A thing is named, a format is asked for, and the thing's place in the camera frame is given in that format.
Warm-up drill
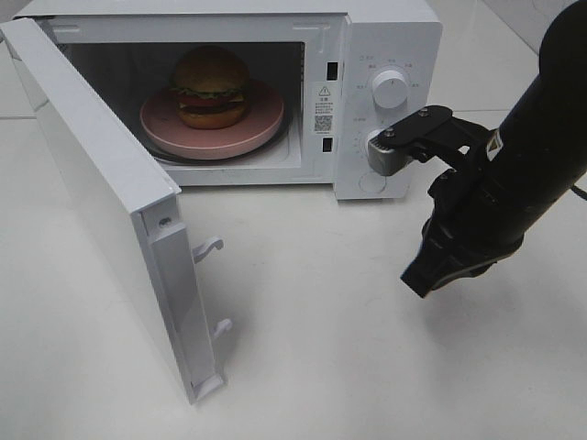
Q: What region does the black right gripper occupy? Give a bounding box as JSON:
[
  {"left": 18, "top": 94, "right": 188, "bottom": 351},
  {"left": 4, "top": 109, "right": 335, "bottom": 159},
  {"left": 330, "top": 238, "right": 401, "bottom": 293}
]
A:
[{"left": 400, "top": 115, "right": 523, "bottom": 298}]

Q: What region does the round white door button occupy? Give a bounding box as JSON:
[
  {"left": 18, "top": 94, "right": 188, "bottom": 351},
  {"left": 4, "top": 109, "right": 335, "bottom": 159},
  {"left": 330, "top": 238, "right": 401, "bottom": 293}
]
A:
[{"left": 359, "top": 172, "right": 387, "bottom": 194}]

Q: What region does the white dial knob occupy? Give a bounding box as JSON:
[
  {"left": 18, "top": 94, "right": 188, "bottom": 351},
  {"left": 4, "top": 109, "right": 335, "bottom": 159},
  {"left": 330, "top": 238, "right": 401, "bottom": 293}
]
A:
[
  {"left": 371, "top": 68, "right": 409, "bottom": 109},
  {"left": 365, "top": 129, "right": 381, "bottom": 160}
]

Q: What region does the pink round plate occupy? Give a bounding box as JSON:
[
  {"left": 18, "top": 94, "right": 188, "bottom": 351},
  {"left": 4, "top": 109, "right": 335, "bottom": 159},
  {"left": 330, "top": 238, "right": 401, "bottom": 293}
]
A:
[{"left": 139, "top": 80, "right": 284, "bottom": 132}]

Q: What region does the burger with lettuce and tomato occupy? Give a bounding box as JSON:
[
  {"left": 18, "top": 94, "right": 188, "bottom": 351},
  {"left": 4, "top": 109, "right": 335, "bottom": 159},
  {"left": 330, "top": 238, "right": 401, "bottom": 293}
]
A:
[{"left": 169, "top": 46, "right": 249, "bottom": 129}]

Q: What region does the white microwave door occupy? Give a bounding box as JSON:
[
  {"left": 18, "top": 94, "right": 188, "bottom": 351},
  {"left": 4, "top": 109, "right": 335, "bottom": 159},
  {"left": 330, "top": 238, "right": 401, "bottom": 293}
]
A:
[{"left": 1, "top": 18, "right": 229, "bottom": 402}]

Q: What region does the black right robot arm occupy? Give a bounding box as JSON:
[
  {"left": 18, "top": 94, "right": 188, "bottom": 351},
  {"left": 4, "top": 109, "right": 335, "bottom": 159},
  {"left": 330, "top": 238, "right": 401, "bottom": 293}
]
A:
[{"left": 401, "top": 1, "right": 586, "bottom": 297}]

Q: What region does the glass microwave turntable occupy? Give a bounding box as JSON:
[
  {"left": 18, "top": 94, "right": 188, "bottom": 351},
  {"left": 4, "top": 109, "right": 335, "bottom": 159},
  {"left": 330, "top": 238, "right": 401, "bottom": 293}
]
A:
[{"left": 145, "top": 123, "right": 302, "bottom": 168}]

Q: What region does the white microwave oven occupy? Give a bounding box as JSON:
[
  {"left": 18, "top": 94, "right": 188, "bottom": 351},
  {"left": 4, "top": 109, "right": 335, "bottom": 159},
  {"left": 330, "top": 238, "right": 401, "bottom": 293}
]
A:
[{"left": 11, "top": 1, "right": 442, "bottom": 200}]

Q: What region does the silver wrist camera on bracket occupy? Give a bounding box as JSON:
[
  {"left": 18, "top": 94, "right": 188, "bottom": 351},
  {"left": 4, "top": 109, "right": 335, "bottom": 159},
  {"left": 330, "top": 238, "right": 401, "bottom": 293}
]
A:
[{"left": 368, "top": 105, "right": 453, "bottom": 176}]

